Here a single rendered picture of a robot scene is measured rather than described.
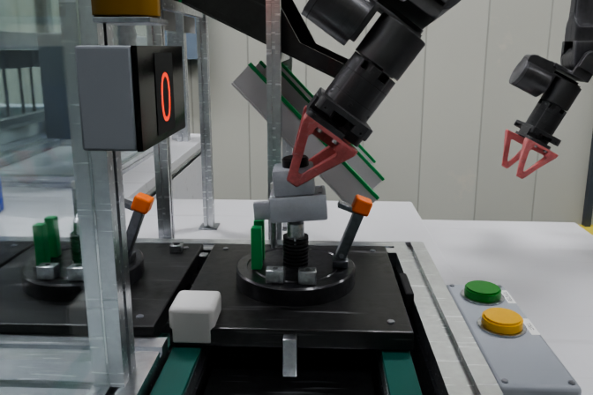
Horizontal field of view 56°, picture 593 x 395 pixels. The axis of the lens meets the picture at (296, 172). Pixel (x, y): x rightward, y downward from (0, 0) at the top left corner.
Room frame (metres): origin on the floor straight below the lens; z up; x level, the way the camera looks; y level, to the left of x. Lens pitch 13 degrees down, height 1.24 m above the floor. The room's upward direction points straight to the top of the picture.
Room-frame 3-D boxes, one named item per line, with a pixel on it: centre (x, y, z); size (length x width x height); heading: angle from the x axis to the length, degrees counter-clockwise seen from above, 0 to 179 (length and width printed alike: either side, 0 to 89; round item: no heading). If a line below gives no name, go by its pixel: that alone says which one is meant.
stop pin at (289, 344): (0.49, 0.01, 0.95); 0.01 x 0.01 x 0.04; 88
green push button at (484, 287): (0.59, -0.21, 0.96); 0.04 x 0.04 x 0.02
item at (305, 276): (0.56, -0.01, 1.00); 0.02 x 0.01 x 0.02; 88
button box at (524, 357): (0.52, -0.21, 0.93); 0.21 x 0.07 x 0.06; 178
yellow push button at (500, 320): (0.52, -0.21, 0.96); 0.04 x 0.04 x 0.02
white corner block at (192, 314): (0.52, 0.10, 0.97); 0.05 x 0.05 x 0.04; 88
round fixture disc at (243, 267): (0.61, 0.00, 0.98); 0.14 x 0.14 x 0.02
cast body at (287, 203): (0.61, 0.01, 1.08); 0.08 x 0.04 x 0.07; 89
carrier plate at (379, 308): (0.61, 0.00, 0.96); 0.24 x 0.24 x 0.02; 88
